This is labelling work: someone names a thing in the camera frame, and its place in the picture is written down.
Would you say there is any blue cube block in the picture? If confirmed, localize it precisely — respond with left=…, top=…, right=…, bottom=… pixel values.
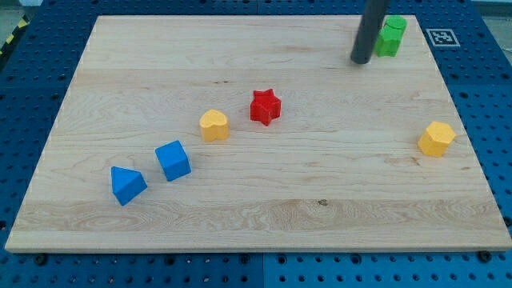
left=155, top=140, right=191, bottom=182

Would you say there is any blue triangular prism block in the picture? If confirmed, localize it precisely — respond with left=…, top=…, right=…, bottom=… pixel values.
left=110, top=166, right=147, bottom=206

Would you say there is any green star block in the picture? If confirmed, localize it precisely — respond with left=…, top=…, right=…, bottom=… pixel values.
left=374, top=26, right=403, bottom=57

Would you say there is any wooden board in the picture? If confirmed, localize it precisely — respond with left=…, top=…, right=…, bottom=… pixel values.
left=6, top=15, right=511, bottom=253

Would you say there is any white fiducial marker tag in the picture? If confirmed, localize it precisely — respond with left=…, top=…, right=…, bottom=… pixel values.
left=426, top=28, right=460, bottom=47

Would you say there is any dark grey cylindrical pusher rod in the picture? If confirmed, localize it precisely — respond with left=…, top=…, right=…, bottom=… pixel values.
left=350, top=0, right=390, bottom=65

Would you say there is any red star block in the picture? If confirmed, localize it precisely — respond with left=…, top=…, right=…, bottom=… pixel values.
left=250, top=89, right=282, bottom=126

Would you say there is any yellow hexagon block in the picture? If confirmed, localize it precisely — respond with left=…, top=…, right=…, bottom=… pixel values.
left=418, top=122, right=457, bottom=158

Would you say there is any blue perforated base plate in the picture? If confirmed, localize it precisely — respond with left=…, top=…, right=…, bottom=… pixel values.
left=1, top=0, right=511, bottom=287

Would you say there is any green cylinder block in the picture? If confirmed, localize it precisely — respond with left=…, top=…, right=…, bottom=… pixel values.
left=385, top=15, right=407, bottom=34

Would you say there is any yellow black hazard tape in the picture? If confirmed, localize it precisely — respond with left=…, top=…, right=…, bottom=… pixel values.
left=1, top=14, right=30, bottom=58

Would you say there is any yellow heart block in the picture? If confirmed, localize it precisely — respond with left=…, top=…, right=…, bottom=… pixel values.
left=199, top=110, right=230, bottom=142

